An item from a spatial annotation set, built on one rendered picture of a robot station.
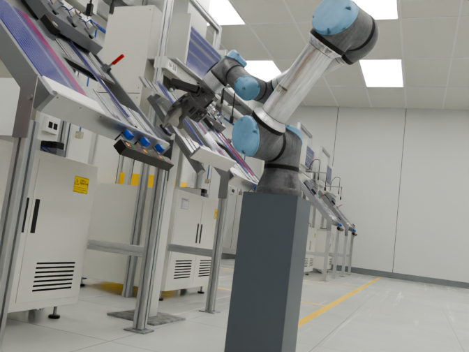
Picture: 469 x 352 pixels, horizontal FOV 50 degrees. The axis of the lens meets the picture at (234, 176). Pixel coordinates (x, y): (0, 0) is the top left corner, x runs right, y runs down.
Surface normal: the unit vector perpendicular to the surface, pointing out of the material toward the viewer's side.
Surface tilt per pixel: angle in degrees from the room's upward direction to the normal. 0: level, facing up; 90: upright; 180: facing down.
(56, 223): 90
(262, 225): 90
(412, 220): 90
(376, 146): 90
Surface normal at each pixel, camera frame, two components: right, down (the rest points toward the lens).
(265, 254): -0.36, -0.15
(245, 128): -0.76, -0.07
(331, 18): -0.61, -0.26
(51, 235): 0.93, 0.07
